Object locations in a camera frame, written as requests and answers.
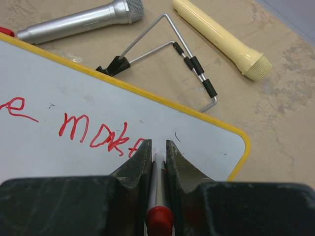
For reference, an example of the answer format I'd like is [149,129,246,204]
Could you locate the yellow framed whiteboard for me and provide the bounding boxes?
[0,34,251,181]

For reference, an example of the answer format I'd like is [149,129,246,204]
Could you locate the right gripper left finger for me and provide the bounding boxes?
[0,140,152,236]

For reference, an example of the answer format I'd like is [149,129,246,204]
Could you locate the silver toy microphone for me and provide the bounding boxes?
[17,0,144,44]

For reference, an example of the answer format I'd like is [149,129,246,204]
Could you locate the red whiteboard marker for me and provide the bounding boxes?
[145,151,174,236]

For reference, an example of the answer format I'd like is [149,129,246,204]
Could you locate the red marker cap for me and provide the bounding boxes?
[0,27,15,37]

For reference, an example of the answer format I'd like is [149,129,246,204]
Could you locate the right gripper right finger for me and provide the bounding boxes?
[166,140,315,236]

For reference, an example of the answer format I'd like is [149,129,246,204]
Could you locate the cream toy microphone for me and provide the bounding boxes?
[172,0,272,81]

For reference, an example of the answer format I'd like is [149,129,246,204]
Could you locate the wire whiteboard stand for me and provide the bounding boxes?
[95,13,219,113]

